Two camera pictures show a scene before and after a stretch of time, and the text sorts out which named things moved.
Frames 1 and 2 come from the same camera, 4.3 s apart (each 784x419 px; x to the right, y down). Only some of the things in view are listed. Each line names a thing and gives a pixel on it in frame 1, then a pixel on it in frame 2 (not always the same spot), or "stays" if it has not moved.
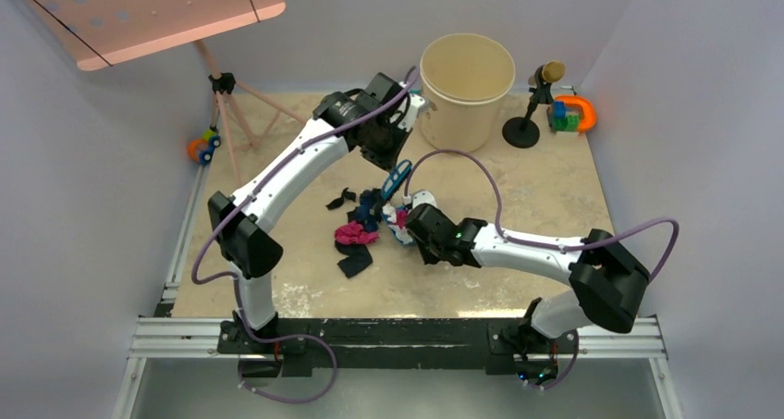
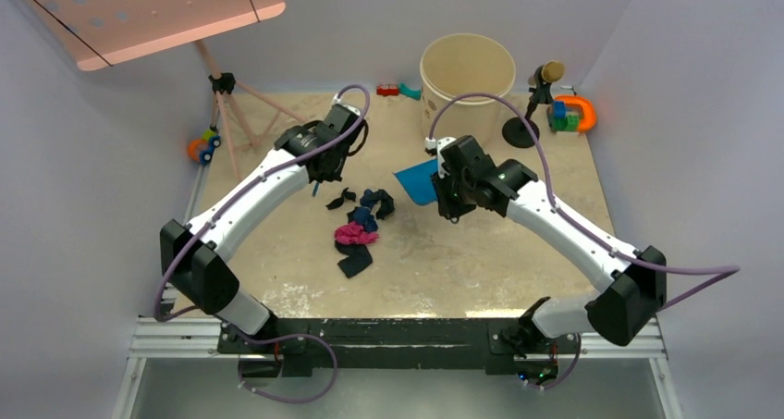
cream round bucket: [466, 76] stays
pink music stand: [105, 20] stays
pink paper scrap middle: [353, 233] stays
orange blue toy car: [202, 149] stays
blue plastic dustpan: [388, 215] to [418, 182]
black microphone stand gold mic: [523, 132] stays
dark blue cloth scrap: [367, 212] stays
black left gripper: [387, 161] to [335, 177]
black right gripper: [428, 257] to [447, 208]
